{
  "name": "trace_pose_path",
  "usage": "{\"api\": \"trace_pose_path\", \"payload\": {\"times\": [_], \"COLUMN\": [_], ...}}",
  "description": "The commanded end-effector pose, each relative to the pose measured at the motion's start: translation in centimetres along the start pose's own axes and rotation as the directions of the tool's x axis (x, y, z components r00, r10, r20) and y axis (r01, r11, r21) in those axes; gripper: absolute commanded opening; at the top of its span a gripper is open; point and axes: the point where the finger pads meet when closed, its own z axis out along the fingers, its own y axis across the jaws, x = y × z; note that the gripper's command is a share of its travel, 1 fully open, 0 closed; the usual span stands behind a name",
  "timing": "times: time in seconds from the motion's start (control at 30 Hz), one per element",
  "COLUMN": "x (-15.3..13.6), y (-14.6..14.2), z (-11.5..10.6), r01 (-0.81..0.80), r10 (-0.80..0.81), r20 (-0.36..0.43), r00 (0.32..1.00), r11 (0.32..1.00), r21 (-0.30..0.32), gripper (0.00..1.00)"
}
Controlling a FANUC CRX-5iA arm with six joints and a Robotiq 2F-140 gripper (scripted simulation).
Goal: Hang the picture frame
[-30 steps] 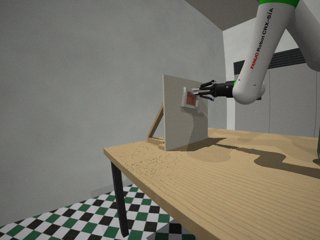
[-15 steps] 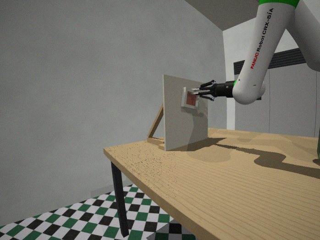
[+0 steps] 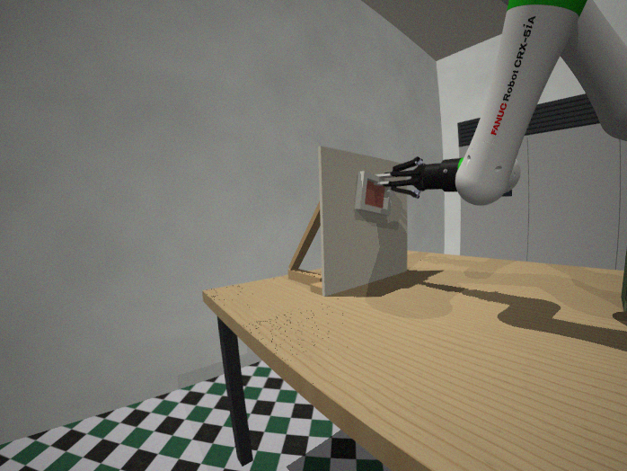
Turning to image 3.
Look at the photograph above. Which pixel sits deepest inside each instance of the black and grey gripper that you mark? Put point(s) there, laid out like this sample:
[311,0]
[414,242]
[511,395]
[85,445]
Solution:
[430,182]

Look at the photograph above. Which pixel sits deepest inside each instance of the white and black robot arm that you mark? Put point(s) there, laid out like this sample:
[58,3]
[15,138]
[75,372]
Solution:
[535,34]

